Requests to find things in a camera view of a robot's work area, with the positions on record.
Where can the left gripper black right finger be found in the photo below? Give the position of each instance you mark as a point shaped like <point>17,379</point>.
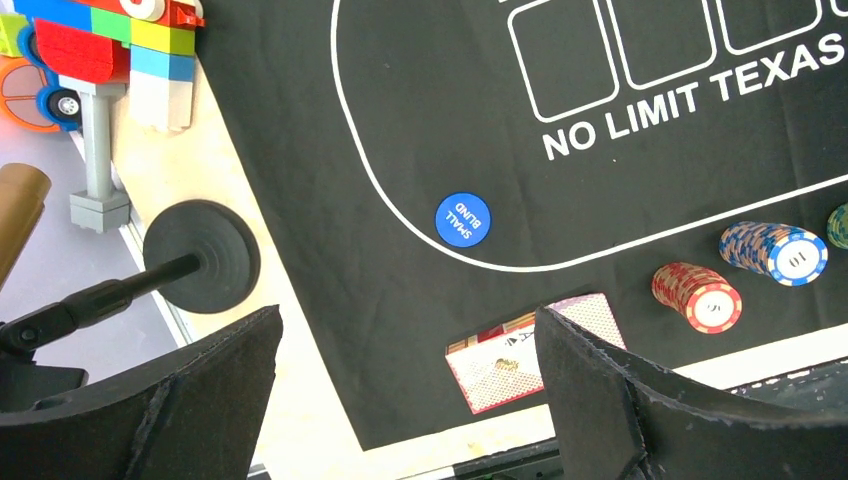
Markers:
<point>617,415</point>

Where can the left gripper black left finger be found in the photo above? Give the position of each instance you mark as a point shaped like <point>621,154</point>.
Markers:
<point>194,413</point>

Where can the red poker chip stack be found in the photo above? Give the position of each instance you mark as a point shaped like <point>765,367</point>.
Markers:
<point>708,302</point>

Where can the blue poker chip stack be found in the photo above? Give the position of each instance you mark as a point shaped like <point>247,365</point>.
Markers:
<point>789,255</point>

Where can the blue small blind button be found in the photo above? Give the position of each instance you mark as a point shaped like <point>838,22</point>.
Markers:
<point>463,220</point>

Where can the red playing card box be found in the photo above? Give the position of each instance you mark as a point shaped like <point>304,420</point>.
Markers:
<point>499,365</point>

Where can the black round microphone base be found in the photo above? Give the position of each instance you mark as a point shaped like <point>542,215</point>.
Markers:
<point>199,255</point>

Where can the black poker table mat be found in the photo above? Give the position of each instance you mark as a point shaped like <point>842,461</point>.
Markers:
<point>609,138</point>

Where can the green poker chip stack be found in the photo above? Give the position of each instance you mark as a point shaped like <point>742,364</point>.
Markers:
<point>837,227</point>

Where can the colourful toy block vehicle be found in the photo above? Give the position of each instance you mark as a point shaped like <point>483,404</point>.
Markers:
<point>147,46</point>

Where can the grey toy block post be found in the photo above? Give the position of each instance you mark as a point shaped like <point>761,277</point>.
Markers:
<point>101,207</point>

